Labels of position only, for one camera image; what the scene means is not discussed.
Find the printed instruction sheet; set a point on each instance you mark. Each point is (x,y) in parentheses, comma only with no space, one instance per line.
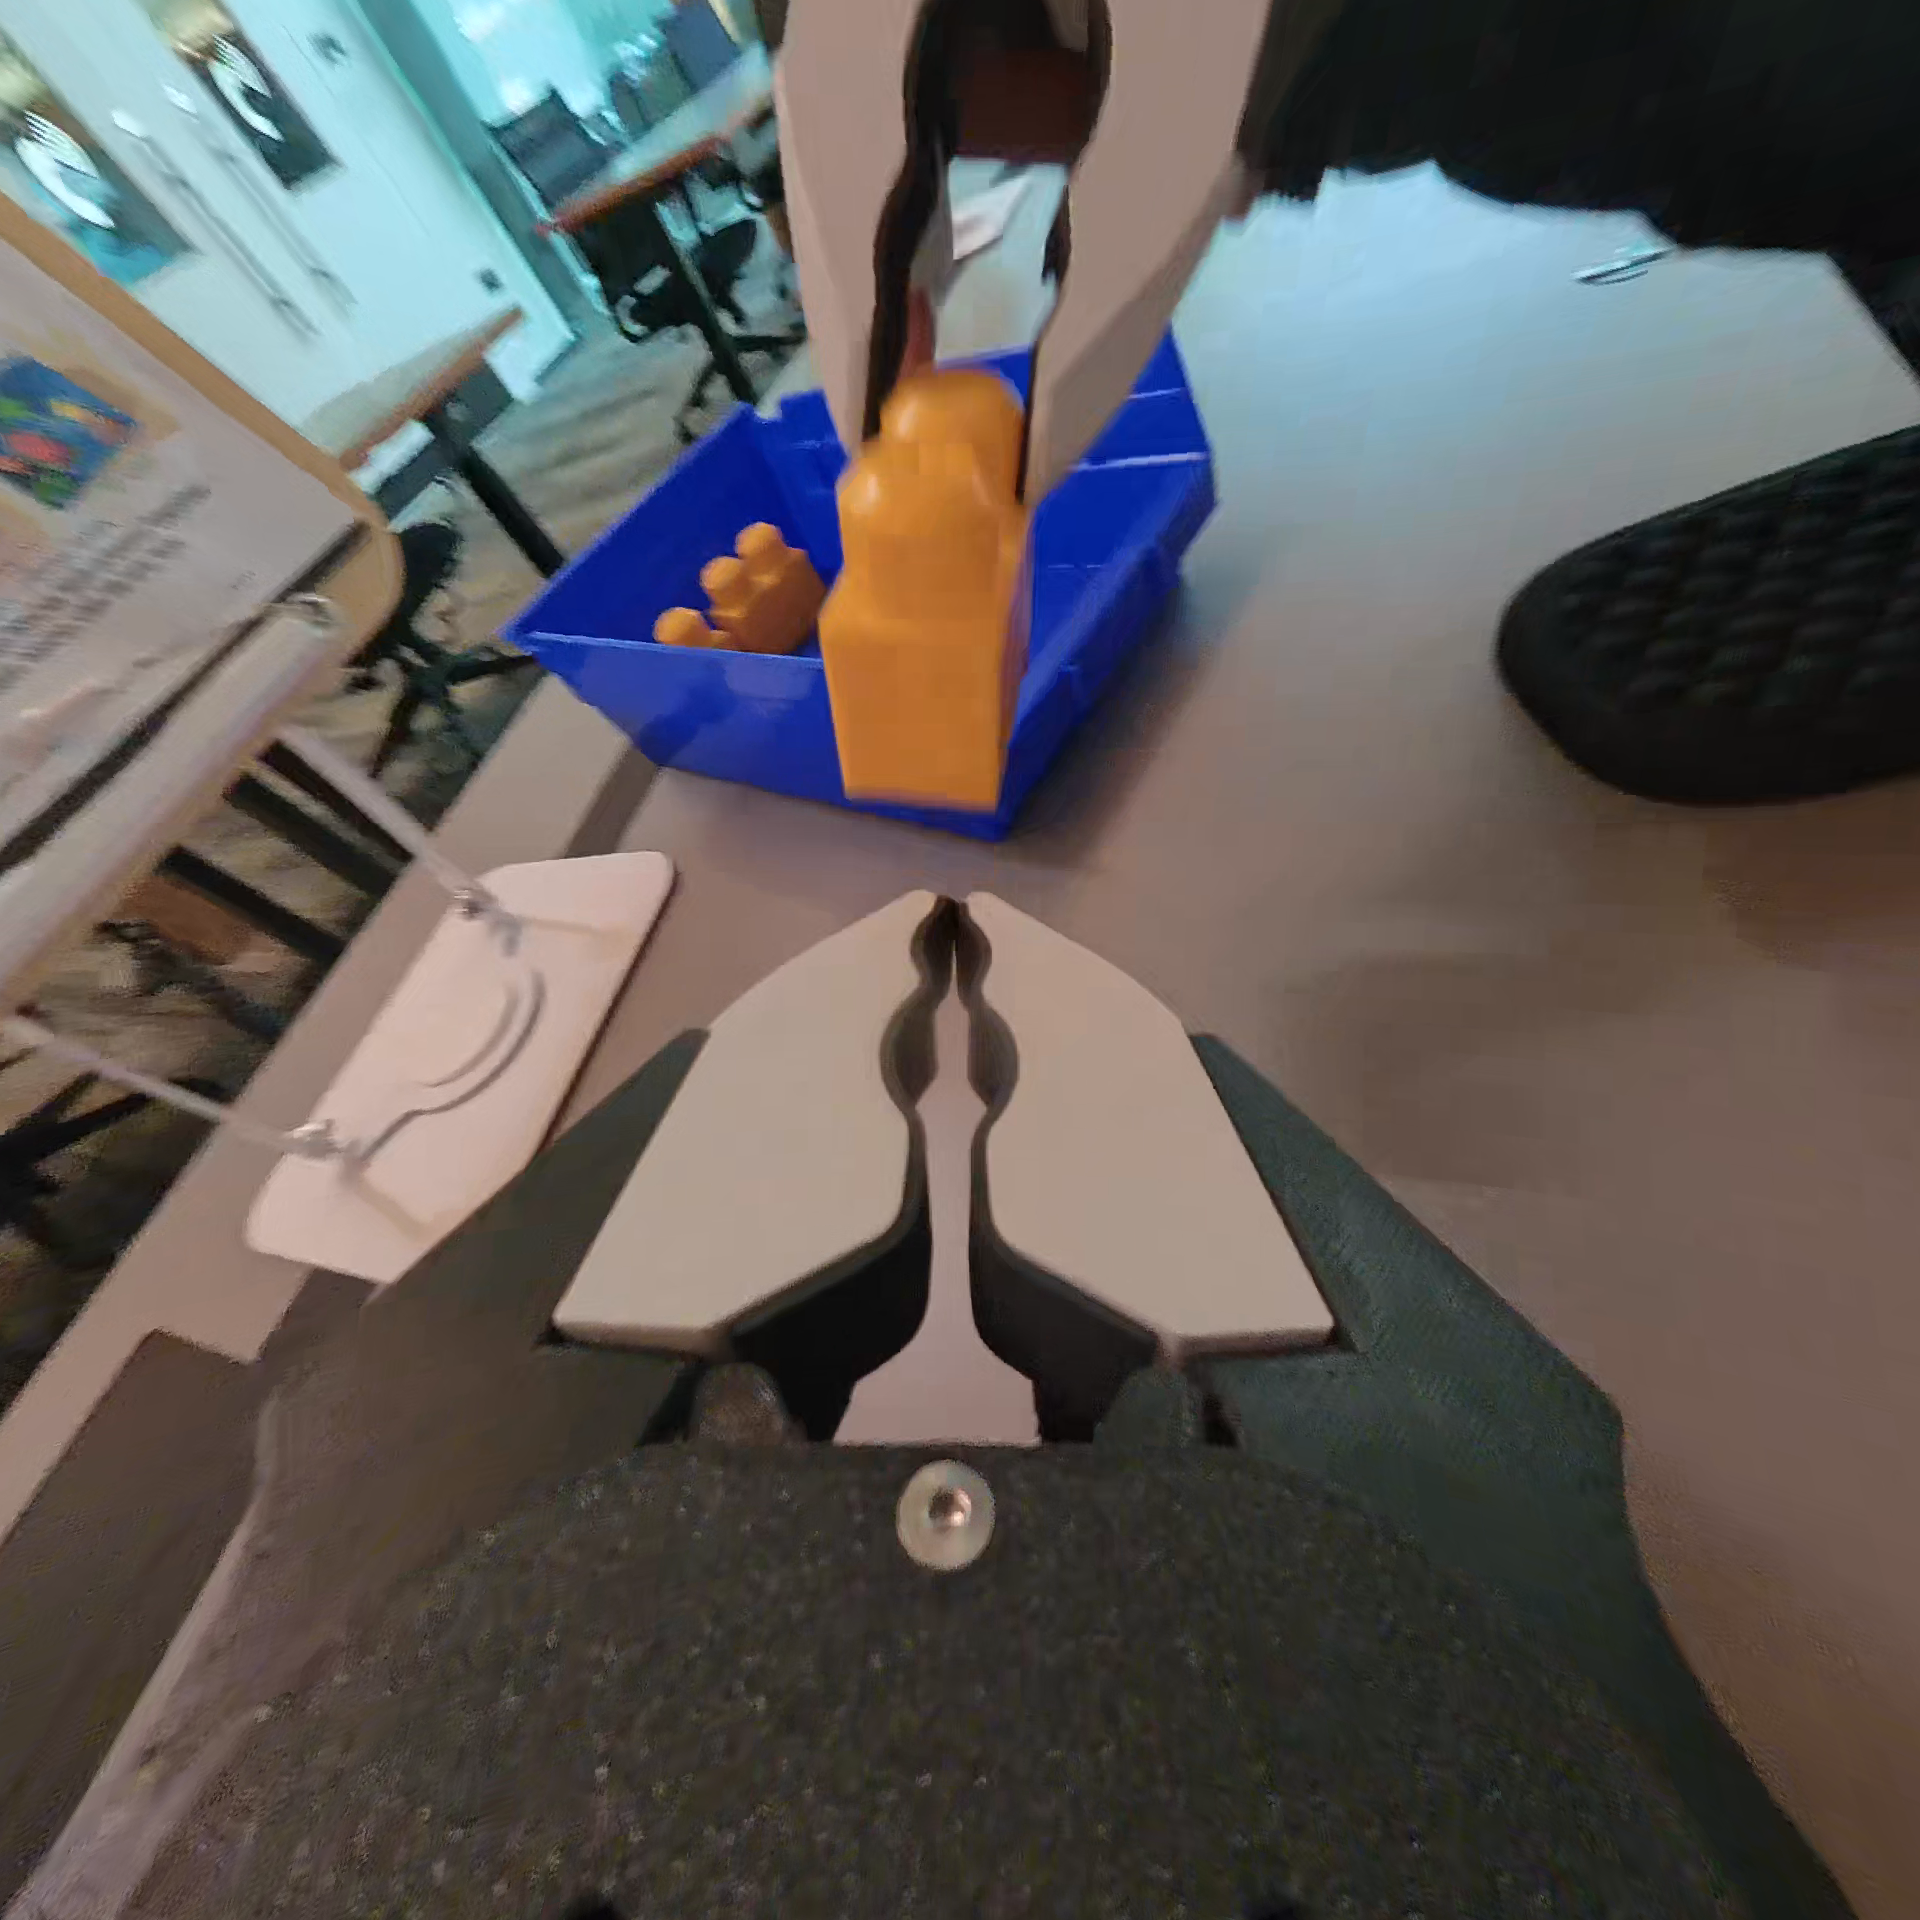
(121,571)

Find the black rounded pad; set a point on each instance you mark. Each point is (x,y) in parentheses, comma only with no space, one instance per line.
(1724,630)

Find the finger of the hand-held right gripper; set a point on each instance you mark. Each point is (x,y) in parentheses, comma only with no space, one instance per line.
(1171,180)
(840,180)

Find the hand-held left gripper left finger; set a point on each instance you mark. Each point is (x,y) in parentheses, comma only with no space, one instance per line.
(735,1184)

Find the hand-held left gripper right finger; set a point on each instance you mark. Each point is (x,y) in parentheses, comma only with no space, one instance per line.
(1140,1184)

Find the blue bin with block pile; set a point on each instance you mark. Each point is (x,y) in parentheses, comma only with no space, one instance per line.
(721,720)

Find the wooden desk behind stand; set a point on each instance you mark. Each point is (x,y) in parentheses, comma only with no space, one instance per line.
(420,382)

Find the instruction sheet on white stand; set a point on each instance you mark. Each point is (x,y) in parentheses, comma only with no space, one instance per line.
(450,1051)

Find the person's right hand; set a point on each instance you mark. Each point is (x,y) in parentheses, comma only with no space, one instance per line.
(1029,105)

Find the long wooden desk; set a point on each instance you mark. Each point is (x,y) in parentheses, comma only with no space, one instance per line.
(661,158)

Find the person's right forearm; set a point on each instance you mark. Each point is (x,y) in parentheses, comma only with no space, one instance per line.
(1621,105)

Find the black office chair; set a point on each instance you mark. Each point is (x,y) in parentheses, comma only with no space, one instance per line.
(661,254)

